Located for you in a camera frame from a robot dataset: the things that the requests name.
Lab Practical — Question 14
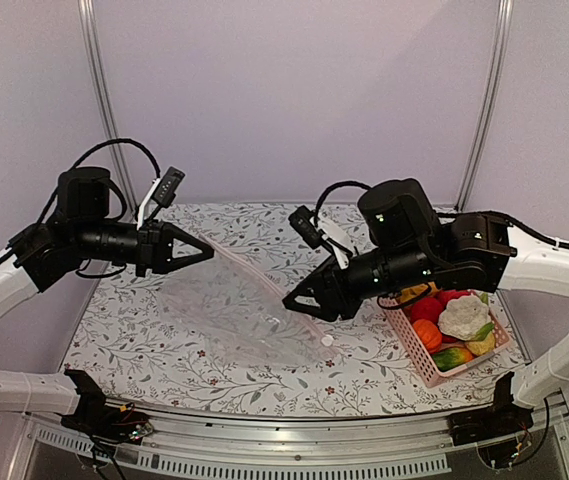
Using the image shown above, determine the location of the right aluminium frame post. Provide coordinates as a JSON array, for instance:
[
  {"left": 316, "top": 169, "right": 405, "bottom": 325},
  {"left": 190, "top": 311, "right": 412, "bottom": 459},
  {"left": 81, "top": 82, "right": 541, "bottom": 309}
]
[{"left": 454, "top": 0, "right": 514, "bottom": 212}]

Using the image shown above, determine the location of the yellow toy corn piece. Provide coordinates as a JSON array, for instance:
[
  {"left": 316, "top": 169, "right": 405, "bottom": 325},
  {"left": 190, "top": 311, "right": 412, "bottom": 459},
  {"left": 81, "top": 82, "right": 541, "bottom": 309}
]
[{"left": 465, "top": 332, "right": 496, "bottom": 357}]

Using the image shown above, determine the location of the green orange toy mango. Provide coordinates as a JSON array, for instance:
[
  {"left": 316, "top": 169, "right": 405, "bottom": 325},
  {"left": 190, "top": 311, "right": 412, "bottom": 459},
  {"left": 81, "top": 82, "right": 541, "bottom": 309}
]
[{"left": 432, "top": 346, "right": 475, "bottom": 372}]

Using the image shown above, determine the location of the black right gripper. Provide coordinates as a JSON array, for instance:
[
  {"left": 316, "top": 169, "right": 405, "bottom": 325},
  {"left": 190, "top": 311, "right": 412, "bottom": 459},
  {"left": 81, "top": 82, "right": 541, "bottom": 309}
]
[{"left": 280, "top": 244, "right": 435, "bottom": 324}]

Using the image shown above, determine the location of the pink plastic basket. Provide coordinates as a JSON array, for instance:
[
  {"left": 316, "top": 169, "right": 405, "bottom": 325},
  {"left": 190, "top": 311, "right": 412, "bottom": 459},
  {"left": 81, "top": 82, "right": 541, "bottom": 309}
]
[{"left": 378, "top": 297, "right": 513, "bottom": 388}]

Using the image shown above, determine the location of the white toy cauliflower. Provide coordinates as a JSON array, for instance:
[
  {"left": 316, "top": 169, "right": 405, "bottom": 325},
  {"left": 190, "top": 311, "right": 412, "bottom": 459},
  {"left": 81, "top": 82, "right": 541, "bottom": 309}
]
[{"left": 438, "top": 295, "right": 491, "bottom": 341}]

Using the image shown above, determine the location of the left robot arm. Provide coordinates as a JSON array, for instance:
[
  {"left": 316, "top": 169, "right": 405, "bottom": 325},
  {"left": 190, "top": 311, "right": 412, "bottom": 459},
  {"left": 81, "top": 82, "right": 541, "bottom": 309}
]
[{"left": 0, "top": 138, "right": 214, "bottom": 434}]

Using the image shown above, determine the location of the floral table mat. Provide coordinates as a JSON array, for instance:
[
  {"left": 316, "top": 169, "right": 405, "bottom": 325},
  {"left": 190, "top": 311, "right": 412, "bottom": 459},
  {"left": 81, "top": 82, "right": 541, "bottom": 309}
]
[{"left": 63, "top": 203, "right": 528, "bottom": 417}]

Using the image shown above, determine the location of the red toy apple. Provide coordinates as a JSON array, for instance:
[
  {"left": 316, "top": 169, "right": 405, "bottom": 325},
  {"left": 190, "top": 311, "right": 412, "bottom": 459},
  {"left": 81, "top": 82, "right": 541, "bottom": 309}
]
[
  {"left": 410, "top": 297, "right": 444, "bottom": 324},
  {"left": 435, "top": 290, "right": 471, "bottom": 308}
]

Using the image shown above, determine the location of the front aluminium rail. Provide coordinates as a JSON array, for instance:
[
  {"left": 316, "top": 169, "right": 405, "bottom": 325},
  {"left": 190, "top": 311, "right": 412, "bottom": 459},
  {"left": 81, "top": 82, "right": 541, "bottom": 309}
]
[{"left": 13, "top": 394, "right": 569, "bottom": 479}]

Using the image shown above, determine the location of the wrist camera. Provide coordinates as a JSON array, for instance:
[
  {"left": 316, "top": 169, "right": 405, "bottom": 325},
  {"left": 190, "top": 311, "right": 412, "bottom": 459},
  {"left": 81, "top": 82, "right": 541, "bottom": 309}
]
[
  {"left": 136, "top": 167, "right": 185, "bottom": 230},
  {"left": 288, "top": 204, "right": 355, "bottom": 269}
]

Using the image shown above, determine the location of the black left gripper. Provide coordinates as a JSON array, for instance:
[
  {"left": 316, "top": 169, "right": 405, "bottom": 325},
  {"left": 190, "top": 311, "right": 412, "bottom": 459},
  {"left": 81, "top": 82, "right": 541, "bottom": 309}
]
[{"left": 73, "top": 218, "right": 214, "bottom": 277}]

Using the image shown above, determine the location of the small circuit board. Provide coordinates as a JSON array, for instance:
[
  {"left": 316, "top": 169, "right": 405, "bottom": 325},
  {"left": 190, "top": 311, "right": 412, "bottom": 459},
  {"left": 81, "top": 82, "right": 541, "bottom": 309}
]
[{"left": 124, "top": 421, "right": 154, "bottom": 444}]

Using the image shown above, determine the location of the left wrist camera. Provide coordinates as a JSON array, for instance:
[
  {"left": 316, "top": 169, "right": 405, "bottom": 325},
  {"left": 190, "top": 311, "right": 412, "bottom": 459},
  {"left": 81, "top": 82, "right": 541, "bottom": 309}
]
[{"left": 136, "top": 167, "right": 185, "bottom": 230}]

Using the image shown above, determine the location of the yellow toy lemon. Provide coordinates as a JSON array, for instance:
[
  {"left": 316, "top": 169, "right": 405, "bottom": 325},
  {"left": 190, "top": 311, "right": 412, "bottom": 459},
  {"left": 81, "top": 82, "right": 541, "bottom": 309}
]
[{"left": 410, "top": 282, "right": 440, "bottom": 299}]

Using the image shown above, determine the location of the clear zip top bag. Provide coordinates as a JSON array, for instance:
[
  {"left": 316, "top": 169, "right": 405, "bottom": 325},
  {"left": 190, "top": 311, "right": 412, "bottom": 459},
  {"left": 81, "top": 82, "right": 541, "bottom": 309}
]
[{"left": 156, "top": 240, "right": 339, "bottom": 366}]

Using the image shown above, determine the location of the orange toy tangerine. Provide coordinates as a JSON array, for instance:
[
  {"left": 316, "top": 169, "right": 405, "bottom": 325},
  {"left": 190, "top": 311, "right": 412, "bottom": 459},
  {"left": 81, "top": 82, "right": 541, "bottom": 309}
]
[{"left": 412, "top": 319, "right": 443, "bottom": 354}]

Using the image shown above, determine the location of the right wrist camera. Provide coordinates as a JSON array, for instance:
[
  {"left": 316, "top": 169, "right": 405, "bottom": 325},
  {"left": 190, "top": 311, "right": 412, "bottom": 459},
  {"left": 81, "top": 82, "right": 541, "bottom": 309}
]
[{"left": 288, "top": 204, "right": 355, "bottom": 269}]

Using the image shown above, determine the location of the aluminium frame post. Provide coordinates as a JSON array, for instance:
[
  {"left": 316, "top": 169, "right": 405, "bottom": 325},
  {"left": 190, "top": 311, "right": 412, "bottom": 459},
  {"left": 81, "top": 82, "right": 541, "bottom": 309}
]
[
  {"left": 77, "top": 0, "right": 137, "bottom": 210},
  {"left": 454, "top": 0, "right": 514, "bottom": 212}
]

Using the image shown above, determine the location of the yellow toy banana bunch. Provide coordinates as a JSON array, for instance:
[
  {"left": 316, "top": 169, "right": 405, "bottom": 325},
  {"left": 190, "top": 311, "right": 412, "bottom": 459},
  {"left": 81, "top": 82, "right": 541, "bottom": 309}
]
[{"left": 396, "top": 288, "right": 419, "bottom": 308}]

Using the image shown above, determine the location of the left aluminium frame post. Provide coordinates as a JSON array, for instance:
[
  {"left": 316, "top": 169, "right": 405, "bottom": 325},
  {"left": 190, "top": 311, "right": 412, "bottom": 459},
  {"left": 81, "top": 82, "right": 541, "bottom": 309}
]
[{"left": 77, "top": 0, "right": 137, "bottom": 210}]

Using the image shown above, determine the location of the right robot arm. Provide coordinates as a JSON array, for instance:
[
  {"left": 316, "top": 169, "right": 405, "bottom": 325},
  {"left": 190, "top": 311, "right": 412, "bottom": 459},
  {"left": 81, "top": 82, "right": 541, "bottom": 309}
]
[{"left": 283, "top": 179, "right": 569, "bottom": 436}]

